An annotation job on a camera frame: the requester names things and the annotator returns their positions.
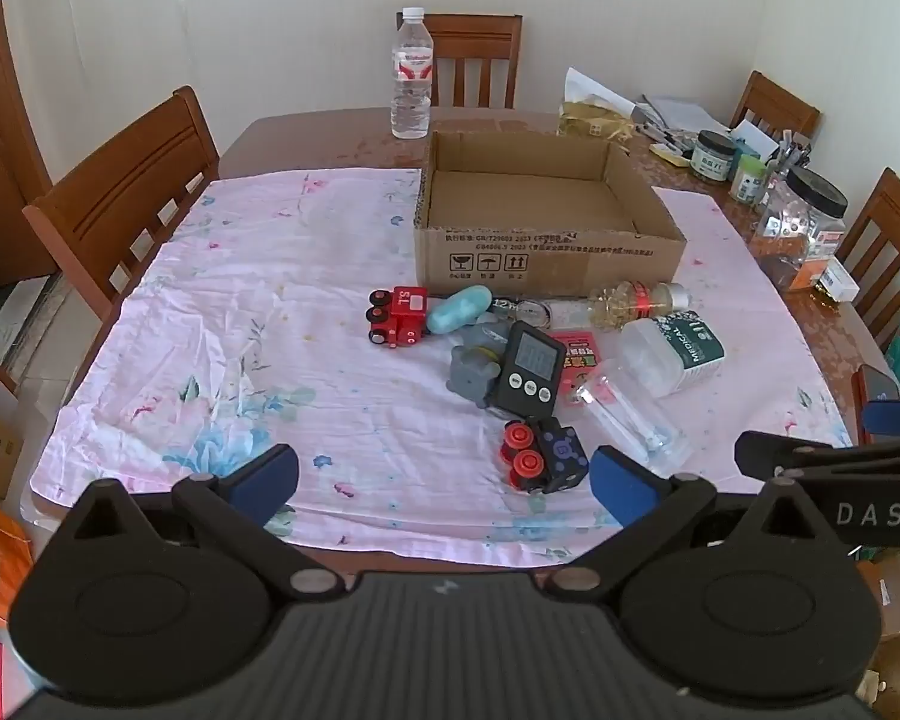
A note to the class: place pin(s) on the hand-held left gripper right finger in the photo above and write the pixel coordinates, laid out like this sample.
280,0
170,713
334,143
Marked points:
622,491

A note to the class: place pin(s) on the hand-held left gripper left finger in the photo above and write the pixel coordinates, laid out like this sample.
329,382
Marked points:
266,481

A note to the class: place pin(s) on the clear plastic jar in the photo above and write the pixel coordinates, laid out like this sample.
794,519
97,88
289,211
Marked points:
634,420

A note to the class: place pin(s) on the black cube toy red knobs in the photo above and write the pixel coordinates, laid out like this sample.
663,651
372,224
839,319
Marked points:
559,454

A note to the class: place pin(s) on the white bottle green label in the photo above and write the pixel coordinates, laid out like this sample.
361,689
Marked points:
667,352

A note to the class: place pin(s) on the clear bottle silver cap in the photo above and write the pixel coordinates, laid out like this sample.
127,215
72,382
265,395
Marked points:
637,304

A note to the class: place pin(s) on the red toy train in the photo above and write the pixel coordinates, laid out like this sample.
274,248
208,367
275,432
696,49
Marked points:
399,315

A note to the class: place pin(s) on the light blue oval case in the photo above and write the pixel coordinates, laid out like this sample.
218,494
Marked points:
457,311

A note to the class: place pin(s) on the cardboard box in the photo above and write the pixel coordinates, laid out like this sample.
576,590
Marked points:
540,259

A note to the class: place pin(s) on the pink printed card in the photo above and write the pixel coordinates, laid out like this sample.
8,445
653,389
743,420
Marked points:
579,364

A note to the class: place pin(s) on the small white box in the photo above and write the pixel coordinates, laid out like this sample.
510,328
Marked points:
838,281

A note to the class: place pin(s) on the black digital timer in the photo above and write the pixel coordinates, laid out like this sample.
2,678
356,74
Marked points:
529,367

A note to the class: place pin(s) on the pink floral tablecloth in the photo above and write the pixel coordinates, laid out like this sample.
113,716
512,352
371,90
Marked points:
270,315

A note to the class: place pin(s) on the wooden chair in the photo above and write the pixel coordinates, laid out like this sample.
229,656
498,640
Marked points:
889,240
120,195
776,105
480,37

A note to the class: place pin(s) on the grey elephant toy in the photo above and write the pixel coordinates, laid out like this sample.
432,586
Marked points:
471,371

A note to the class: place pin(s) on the clear slim plastic tube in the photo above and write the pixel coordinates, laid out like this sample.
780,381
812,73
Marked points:
540,310

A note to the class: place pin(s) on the large clear jar black lid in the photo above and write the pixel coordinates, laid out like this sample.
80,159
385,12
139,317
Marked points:
799,232

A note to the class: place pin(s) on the green lid plastic jar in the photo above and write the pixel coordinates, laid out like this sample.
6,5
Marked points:
747,180

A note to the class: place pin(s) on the clear pen holder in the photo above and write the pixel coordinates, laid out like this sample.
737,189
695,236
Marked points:
789,157

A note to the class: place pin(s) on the black lid glass jar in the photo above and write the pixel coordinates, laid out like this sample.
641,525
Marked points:
714,157

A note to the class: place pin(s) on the yellow sponge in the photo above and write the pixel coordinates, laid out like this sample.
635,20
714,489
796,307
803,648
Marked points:
669,154

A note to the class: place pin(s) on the white paper sheet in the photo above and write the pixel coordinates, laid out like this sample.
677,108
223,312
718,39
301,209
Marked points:
754,133

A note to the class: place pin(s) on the stack of grey papers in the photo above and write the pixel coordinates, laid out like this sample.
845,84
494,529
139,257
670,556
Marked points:
682,112

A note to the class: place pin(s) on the yellow tissue box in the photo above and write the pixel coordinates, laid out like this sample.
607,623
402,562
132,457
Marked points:
589,118

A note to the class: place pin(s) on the wooden door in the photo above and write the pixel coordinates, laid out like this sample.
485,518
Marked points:
4,165

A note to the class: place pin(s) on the clear water bottle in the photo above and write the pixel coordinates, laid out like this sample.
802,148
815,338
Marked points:
411,90

